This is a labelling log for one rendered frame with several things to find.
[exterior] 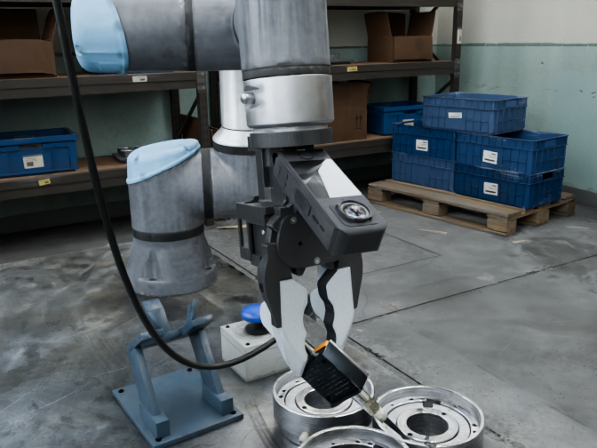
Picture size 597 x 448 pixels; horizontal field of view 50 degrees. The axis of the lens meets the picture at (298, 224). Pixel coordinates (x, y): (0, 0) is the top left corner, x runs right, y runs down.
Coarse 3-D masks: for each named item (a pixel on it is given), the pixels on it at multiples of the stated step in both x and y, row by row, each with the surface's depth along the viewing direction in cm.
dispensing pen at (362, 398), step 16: (320, 352) 55; (336, 352) 55; (320, 368) 55; (336, 368) 55; (352, 368) 56; (320, 384) 57; (336, 384) 56; (352, 384) 55; (336, 400) 57; (368, 400) 57; (384, 416) 57; (400, 432) 58
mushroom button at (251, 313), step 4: (252, 304) 79; (256, 304) 79; (260, 304) 79; (244, 308) 78; (248, 308) 78; (252, 308) 78; (256, 308) 78; (244, 312) 77; (248, 312) 77; (252, 312) 77; (256, 312) 77; (244, 316) 77; (248, 316) 77; (252, 316) 76; (256, 316) 76; (244, 320) 77; (248, 320) 77; (252, 320) 76; (256, 320) 76; (260, 320) 76; (256, 324) 78; (260, 324) 78; (256, 328) 78; (260, 328) 78
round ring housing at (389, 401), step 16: (384, 400) 65; (400, 400) 66; (416, 400) 66; (448, 400) 66; (464, 400) 64; (400, 416) 63; (416, 416) 64; (432, 416) 64; (448, 416) 63; (464, 416) 63; (480, 416) 61; (416, 432) 64; (432, 432) 64; (448, 432) 60; (480, 432) 58
